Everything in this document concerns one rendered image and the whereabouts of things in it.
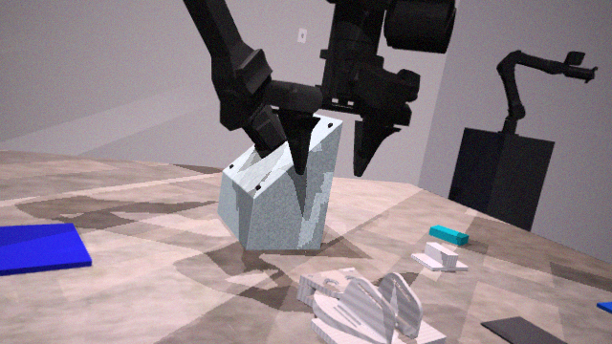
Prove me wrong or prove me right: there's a blue flat plate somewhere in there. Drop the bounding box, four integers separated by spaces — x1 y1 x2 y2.
597 302 612 314
0 223 93 276

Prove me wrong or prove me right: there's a teal rectangular block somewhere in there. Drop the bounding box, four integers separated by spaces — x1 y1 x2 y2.
428 225 469 246

